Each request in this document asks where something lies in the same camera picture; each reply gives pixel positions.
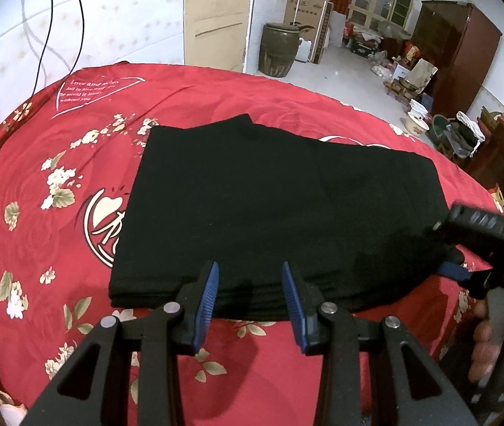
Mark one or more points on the red floral bedsheet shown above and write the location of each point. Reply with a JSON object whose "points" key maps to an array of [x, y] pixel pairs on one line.
{"points": [[39, 230]]}

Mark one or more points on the dark wooden wardrobe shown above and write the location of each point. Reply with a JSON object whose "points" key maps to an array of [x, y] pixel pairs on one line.
{"points": [[456, 53]]}

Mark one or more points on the black pants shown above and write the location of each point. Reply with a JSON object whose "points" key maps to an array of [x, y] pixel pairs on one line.
{"points": [[256, 208]]}

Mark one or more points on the brown ceramic jar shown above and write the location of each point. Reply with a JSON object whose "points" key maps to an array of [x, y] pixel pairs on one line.
{"points": [[278, 51]]}

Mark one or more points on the pink cloth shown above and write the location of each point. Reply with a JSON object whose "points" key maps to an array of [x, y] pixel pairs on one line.
{"points": [[1, 401]]}

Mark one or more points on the grey clothes pile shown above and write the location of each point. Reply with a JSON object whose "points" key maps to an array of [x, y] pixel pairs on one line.
{"points": [[465, 135]]}

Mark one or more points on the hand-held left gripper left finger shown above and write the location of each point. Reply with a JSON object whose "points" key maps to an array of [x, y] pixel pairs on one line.
{"points": [[205, 306]]}

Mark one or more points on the beige paper bag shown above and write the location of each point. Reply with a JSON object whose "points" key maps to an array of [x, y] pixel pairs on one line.
{"points": [[423, 72]]}

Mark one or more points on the dark crate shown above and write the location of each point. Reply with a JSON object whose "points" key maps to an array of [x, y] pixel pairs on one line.
{"points": [[365, 46]]}

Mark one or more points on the wooden framed window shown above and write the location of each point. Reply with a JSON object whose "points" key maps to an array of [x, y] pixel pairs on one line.
{"points": [[380, 2]]}

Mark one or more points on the white enamel basin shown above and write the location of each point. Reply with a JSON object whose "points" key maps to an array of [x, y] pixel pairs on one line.
{"points": [[417, 124]]}

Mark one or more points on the person's right hand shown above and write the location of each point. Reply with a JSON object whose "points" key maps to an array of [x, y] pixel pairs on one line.
{"points": [[482, 355]]}

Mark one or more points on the green bucket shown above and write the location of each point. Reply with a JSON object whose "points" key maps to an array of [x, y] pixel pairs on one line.
{"points": [[438, 131]]}

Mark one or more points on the small blue box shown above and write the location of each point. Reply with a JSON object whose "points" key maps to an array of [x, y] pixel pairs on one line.
{"points": [[427, 104]]}

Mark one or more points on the large cardboard box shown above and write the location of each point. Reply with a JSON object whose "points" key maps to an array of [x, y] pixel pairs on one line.
{"points": [[307, 17]]}

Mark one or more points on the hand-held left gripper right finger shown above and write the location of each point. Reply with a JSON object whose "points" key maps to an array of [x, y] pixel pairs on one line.
{"points": [[294, 306]]}

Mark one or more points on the low wooden cabinet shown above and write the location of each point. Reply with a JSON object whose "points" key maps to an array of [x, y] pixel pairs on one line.
{"points": [[500, 155]]}

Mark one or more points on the white plastic jug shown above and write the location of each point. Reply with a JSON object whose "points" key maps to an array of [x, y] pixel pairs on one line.
{"points": [[304, 51]]}

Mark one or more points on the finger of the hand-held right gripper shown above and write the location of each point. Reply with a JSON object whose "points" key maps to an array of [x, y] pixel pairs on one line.
{"points": [[478, 235], [456, 273]]}

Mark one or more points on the white plastic bags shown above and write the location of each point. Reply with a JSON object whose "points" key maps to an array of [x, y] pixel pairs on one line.
{"points": [[381, 65]]}

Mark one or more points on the beige cardboard panel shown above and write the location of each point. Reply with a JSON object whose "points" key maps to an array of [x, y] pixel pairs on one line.
{"points": [[218, 13]]}

